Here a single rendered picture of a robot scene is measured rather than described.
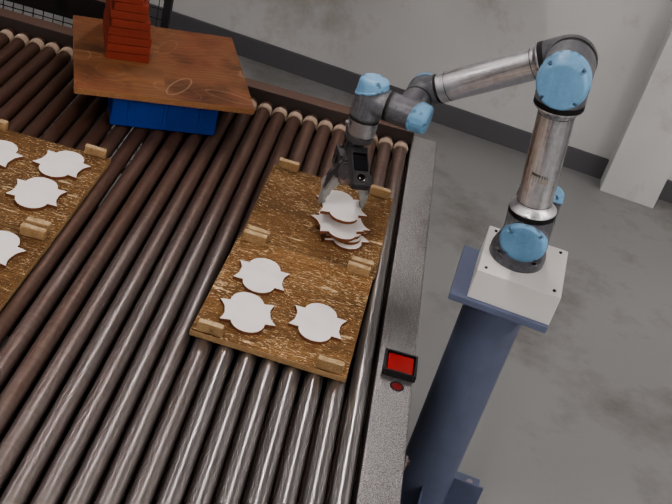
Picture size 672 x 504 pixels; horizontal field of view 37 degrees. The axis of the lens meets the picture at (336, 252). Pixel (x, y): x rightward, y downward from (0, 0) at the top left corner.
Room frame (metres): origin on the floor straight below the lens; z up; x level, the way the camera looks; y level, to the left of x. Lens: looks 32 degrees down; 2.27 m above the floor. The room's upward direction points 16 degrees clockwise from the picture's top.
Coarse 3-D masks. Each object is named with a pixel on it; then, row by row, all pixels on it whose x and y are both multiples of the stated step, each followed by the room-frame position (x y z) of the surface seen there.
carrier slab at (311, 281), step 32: (256, 256) 2.00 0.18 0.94; (288, 256) 2.04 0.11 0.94; (224, 288) 1.84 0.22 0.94; (288, 288) 1.91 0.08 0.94; (320, 288) 1.95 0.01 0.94; (352, 288) 1.98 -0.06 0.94; (288, 320) 1.79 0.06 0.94; (352, 320) 1.86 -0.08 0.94; (256, 352) 1.66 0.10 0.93; (288, 352) 1.68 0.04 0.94; (320, 352) 1.71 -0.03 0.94; (352, 352) 1.74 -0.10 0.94
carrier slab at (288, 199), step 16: (272, 176) 2.40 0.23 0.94; (288, 176) 2.43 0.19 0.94; (304, 176) 2.46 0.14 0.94; (272, 192) 2.32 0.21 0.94; (288, 192) 2.34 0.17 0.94; (304, 192) 2.37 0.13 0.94; (352, 192) 2.45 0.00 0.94; (256, 208) 2.22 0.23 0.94; (272, 208) 2.24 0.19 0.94; (288, 208) 2.26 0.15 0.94; (304, 208) 2.29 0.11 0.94; (320, 208) 2.31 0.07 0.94; (368, 208) 2.38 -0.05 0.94; (384, 208) 2.41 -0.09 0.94; (256, 224) 2.14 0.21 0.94; (272, 224) 2.16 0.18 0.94; (288, 224) 2.18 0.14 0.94; (304, 224) 2.21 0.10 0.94; (368, 224) 2.30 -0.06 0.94; (384, 224) 2.32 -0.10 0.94; (272, 240) 2.09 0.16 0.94; (288, 240) 2.11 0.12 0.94; (304, 240) 2.13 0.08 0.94; (320, 240) 2.15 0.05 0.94; (368, 240) 2.22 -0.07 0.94; (320, 256) 2.08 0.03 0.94; (336, 256) 2.10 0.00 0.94; (368, 256) 2.15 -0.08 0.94
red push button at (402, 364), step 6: (390, 354) 1.78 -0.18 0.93; (396, 354) 1.79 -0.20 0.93; (390, 360) 1.76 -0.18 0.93; (396, 360) 1.77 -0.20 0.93; (402, 360) 1.78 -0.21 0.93; (408, 360) 1.78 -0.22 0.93; (390, 366) 1.74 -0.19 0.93; (396, 366) 1.75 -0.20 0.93; (402, 366) 1.75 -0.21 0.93; (408, 366) 1.76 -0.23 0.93; (408, 372) 1.74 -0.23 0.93
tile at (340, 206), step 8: (336, 192) 2.27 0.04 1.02; (344, 192) 2.29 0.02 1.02; (328, 200) 2.22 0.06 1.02; (336, 200) 2.23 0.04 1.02; (344, 200) 2.25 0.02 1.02; (352, 200) 2.26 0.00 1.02; (328, 208) 2.18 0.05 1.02; (336, 208) 2.20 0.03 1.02; (344, 208) 2.21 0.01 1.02; (352, 208) 2.22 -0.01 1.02; (360, 208) 2.23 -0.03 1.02; (336, 216) 2.16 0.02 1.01; (344, 216) 2.17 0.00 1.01; (352, 216) 2.18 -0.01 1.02; (360, 216) 2.20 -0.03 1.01
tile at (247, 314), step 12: (228, 300) 1.78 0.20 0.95; (240, 300) 1.80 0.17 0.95; (252, 300) 1.81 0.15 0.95; (228, 312) 1.74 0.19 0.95; (240, 312) 1.75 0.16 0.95; (252, 312) 1.77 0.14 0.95; (264, 312) 1.78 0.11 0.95; (240, 324) 1.71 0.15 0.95; (252, 324) 1.73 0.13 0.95; (264, 324) 1.74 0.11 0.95
